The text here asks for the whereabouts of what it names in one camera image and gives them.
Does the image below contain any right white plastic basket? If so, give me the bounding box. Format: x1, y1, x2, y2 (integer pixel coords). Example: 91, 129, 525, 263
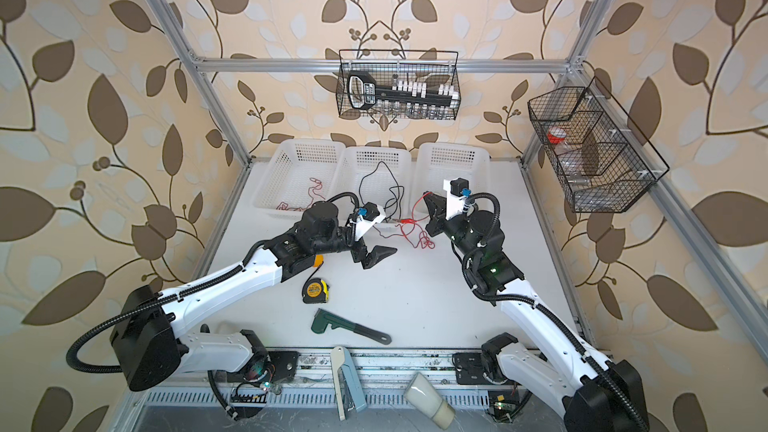
411, 143, 490, 219

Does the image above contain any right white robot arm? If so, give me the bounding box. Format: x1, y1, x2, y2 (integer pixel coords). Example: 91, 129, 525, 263
423, 190, 650, 431

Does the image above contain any black socket set holder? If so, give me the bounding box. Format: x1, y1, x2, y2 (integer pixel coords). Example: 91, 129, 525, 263
344, 71, 461, 111

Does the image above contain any middle white plastic basket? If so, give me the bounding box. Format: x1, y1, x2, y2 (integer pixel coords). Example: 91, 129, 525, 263
331, 146, 412, 224

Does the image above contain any right black wire basket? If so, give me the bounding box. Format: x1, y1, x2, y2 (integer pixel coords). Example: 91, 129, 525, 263
527, 77, 670, 213

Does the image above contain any back black wire basket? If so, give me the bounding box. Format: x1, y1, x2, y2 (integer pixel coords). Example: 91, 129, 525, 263
335, 47, 462, 121

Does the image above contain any black cable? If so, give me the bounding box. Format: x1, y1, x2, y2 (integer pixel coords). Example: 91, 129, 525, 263
359, 182, 409, 223
359, 160, 409, 211

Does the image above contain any white plastic basket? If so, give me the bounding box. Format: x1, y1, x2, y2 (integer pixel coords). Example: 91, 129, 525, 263
331, 146, 412, 224
252, 139, 345, 220
411, 143, 490, 219

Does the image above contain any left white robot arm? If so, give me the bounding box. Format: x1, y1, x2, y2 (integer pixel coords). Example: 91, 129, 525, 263
66, 192, 396, 392

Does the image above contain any left white plastic basket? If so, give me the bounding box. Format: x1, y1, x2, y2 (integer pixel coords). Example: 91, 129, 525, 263
252, 139, 345, 220

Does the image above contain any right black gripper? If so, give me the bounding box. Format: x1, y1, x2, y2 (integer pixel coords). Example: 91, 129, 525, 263
425, 191, 480, 268

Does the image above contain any green black pipe wrench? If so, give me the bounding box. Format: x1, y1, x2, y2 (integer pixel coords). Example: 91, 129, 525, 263
311, 308, 392, 345

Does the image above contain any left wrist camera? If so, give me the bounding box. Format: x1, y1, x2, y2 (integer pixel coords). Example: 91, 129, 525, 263
354, 202, 386, 242

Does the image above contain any black wire basket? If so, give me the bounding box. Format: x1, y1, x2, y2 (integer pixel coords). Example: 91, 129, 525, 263
527, 77, 670, 213
335, 47, 462, 121

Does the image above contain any red item in wire basket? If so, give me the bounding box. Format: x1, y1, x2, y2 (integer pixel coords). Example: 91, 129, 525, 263
546, 126, 567, 145

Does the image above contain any yellow black tape measure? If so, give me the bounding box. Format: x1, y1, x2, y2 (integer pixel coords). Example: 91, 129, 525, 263
302, 278, 329, 304

